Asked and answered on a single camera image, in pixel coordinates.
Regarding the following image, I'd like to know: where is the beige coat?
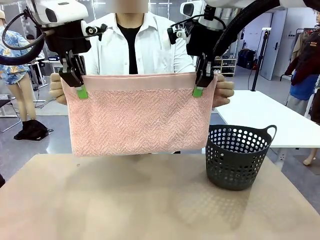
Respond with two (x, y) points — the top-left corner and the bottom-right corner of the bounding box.
(290, 31), (310, 64)

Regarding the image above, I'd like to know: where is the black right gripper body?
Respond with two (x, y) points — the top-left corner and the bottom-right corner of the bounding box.
(186, 20), (227, 60)

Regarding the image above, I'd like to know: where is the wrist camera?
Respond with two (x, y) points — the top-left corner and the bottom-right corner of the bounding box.
(166, 21), (191, 46)
(84, 23), (109, 42)

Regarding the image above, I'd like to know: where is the large white table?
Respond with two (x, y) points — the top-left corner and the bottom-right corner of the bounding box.
(211, 89), (320, 166)

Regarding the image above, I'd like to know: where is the white lab table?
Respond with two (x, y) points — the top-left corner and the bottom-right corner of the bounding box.
(41, 59), (64, 75)

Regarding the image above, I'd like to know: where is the mannequin foot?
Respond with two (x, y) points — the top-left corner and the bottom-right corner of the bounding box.
(302, 147), (317, 166)

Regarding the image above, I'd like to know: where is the mannequin with cap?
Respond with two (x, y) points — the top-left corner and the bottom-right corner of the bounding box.
(0, 9), (38, 123)

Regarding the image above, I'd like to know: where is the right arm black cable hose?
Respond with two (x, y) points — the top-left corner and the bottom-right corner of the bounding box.
(211, 0), (281, 59)

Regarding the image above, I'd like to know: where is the dark grey perforated basket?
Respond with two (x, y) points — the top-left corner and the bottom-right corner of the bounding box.
(205, 124), (278, 192)

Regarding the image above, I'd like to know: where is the black folding chair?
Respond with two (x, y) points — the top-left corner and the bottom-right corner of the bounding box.
(0, 93), (22, 133)

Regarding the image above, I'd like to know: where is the person in white shirt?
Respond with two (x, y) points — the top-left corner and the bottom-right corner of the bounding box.
(85, 11), (196, 76)

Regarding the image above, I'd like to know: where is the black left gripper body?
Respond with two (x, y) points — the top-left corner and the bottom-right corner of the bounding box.
(46, 20), (92, 61)

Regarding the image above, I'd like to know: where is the pink terry towel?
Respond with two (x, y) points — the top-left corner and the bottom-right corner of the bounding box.
(60, 71), (218, 158)

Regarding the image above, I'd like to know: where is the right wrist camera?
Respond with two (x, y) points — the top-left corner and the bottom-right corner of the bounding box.
(166, 21), (191, 46)

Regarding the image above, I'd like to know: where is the person's left hand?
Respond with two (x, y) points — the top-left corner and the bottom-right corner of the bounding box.
(211, 74), (235, 109)

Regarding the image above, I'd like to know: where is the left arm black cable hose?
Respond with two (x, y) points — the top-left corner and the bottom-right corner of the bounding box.
(0, 9), (50, 64)

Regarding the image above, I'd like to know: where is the blue garment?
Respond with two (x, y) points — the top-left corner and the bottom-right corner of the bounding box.
(289, 73), (320, 101)

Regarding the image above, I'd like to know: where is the black tripod pole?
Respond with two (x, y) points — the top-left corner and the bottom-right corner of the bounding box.
(250, 27), (272, 92)

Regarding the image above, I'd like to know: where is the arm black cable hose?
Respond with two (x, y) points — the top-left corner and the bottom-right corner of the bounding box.
(0, 9), (50, 64)
(211, 0), (281, 59)

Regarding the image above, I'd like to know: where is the black luggage bag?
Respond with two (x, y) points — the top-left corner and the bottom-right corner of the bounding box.
(237, 49), (258, 70)

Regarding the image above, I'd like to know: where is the black clothes pile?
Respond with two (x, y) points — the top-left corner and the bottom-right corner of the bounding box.
(13, 119), (53, 142)

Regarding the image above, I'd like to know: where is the dark brown jacket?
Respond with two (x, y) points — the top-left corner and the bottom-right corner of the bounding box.
(284, 24), (320, 86)

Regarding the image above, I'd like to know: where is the blue floral shirt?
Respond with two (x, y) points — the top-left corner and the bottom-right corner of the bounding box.
(0, 26), (38, 86)

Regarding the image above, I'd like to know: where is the low shoe shelf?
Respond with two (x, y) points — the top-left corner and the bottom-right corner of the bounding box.
(214, 57), (238, 78)

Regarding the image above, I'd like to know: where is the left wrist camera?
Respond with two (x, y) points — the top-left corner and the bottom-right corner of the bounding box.
(84, 23), (109, 42)

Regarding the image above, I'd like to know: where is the grey door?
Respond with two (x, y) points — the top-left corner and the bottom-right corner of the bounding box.
(259, 9), (288, 81)

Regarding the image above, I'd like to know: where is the person's right hand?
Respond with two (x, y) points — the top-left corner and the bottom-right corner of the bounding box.
(49, 72), (68, 106)

